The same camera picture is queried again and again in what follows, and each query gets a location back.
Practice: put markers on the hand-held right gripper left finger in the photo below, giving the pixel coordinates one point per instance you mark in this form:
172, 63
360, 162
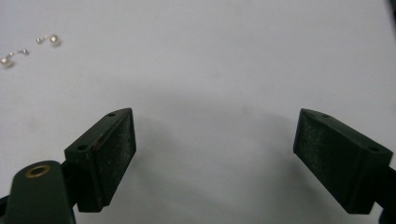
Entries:
102, 161

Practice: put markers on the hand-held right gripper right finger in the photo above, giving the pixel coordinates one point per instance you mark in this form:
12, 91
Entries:
339, 161

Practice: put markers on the pearl earring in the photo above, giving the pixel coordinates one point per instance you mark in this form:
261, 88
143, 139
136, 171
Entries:
54, 39

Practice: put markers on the small metal screws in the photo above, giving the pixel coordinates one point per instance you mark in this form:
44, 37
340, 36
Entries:
6, 61

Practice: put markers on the white table mat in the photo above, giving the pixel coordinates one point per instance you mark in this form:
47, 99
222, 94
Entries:
199, 62

